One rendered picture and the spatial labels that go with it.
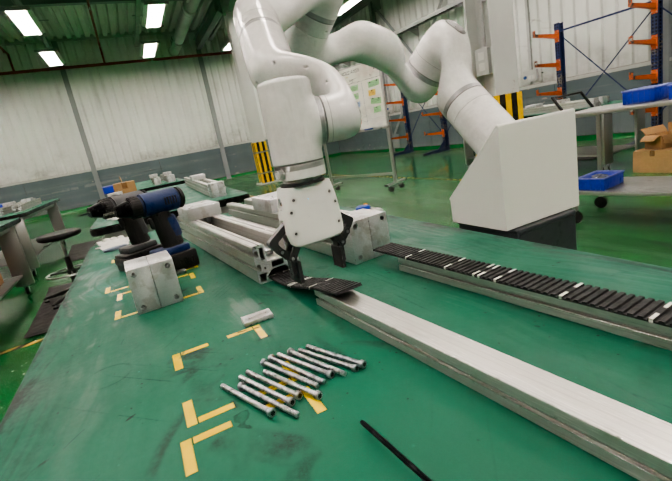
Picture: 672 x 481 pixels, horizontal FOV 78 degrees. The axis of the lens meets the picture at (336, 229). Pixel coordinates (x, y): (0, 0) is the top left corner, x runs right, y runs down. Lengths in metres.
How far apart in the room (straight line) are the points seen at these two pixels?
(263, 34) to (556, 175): 0.73
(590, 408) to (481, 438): 0.09
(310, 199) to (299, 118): 0.13
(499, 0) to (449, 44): 2.99
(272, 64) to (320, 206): 0.26
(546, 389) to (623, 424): 0.06
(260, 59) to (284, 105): 0.15
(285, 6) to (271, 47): 0.21
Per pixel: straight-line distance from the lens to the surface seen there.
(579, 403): 0.44
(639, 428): 0.42
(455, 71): 1.20
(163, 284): 0.93
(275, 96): 0.66
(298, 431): 0.48
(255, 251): 0.91
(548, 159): 1.10
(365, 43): 1.13
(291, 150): 0.66
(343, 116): 0.67
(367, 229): 0.91
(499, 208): 1.01
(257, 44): 0.82
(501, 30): 4.16
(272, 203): 1.24
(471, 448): 0.43
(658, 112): 8.44
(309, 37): 1.06
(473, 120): 1.12
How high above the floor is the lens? 1.07
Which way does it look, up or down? 13 degrees down
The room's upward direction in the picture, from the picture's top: 10 degrees counter-clockwise
